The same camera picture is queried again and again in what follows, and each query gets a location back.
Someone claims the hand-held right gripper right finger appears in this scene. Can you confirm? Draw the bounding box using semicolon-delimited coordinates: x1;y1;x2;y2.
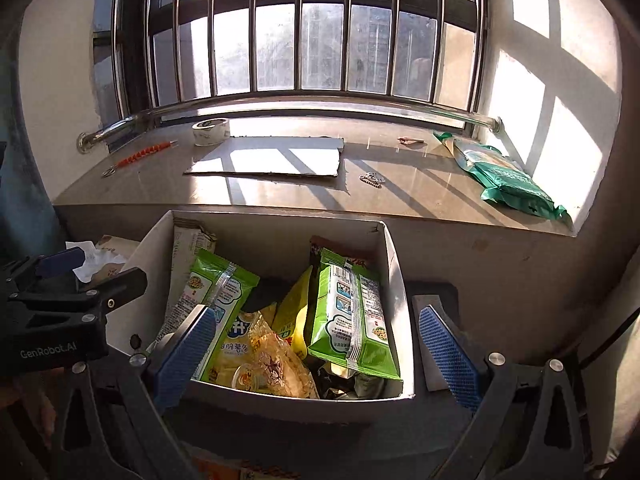
417;305;586;480

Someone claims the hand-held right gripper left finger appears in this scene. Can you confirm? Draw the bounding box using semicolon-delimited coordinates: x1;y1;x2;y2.
50;304;217;480

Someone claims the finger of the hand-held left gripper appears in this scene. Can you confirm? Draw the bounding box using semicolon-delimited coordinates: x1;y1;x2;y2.
0;247;87;291
7;267;148;313

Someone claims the yellow-green chips bag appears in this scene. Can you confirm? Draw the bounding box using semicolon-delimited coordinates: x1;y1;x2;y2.
192;310;266;386

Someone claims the clear jelly cup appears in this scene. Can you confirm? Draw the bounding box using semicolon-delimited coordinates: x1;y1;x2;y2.
232;365;261;391

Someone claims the white printed long snack packet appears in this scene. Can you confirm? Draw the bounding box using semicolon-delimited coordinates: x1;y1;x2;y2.
167;225;218;331

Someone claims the green snack packet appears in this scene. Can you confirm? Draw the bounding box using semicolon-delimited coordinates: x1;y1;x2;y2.
182;249;261;321
306;249;403;381

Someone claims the white cardboard box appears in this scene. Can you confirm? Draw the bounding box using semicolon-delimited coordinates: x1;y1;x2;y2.
107;210;416;411

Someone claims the clear pastry packet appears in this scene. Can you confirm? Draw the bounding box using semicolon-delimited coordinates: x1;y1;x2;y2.
235;312;318;400

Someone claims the yellow snack pouch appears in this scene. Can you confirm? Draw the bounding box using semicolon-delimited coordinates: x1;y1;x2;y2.
272;266;313;361

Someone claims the white remote control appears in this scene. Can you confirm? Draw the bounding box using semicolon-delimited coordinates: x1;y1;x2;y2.
411;294;453;392

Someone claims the tissue pack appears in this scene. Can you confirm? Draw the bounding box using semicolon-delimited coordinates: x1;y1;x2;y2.
65;235;141;286

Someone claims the blue-grey curtain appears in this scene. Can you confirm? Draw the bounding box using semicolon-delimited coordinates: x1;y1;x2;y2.
0;50;68;266

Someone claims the clear tape roll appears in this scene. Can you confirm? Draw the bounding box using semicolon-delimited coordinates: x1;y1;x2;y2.
192;118;231;147

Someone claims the green packet with white print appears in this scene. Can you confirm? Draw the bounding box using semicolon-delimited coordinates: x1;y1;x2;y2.
434;131;571;222

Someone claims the white flat board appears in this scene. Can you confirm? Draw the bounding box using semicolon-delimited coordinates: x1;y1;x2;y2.
184;135;346;178

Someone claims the orange beaded keychain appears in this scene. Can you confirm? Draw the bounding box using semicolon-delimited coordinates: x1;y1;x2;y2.
101;140;179;178

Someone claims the metal window guard rail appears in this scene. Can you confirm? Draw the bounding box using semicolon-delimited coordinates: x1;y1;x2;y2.
77;0;503;153

